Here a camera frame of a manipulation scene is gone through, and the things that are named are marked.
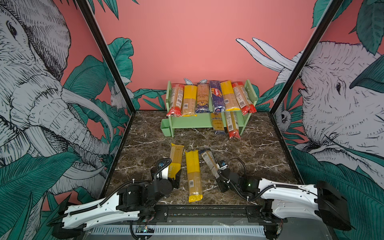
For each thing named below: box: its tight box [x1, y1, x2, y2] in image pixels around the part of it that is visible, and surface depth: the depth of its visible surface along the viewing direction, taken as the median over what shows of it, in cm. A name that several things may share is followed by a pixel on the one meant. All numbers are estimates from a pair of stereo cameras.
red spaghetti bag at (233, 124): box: [225, 111, 241, 140], surface depth 94 cm
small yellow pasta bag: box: [195, 79, 211, 114], surface depth 89 cm
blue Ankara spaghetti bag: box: [211, 112, 226, 135], surface depth 95 cm
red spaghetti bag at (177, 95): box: [166, 83, 185, 117], surface depth 85 cm
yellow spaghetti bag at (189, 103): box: [181, 85, 198, 117], surface depth 85 cm
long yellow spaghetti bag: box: [185, 150, 203, 203], surface depth 87 cm
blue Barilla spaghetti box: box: [209, 80, 226, 113], surface depth 86 cm
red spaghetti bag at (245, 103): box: [232, 81, 257, 116], surface depth 87 cm
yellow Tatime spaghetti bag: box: [168, 143, 185, 180], surface depth 95 cm
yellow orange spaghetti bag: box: [220, 80, 241, 112], surface depth 88 cm
